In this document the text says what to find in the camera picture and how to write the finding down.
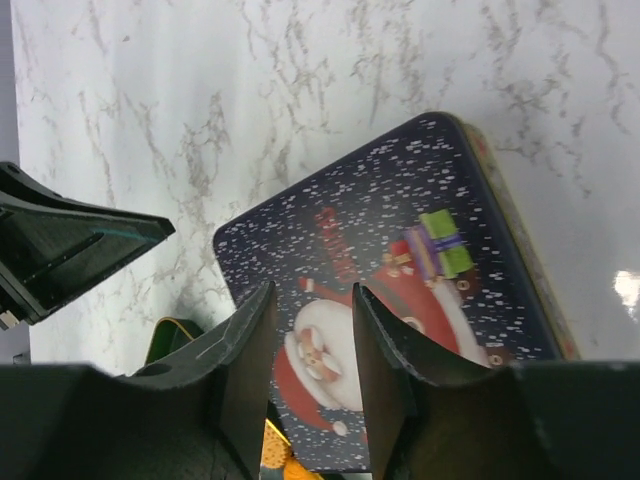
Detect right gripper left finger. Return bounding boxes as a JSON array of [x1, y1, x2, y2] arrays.
[[129, 282, 276, 479]]

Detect orange dotted cookie middle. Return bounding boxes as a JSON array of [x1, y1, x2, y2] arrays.
[[261, 422, 292, 469]]

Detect orange shell cookie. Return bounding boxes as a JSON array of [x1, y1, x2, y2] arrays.
[[283, 457, 316, 480]]

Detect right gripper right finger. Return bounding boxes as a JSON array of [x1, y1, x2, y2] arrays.
[[352, 284, 505, 479]]

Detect black oval tray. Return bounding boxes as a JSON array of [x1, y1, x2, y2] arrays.
[[145, 317, 204, 365]]

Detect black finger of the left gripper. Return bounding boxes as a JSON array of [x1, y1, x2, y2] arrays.
[[1, 162, 175, 326]]

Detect gold cookie tin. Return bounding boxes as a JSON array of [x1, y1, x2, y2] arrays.
[[452, 115, 581, 361]]

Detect gold tin lid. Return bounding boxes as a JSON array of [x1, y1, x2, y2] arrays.
[[213, 112, 561, 473]]

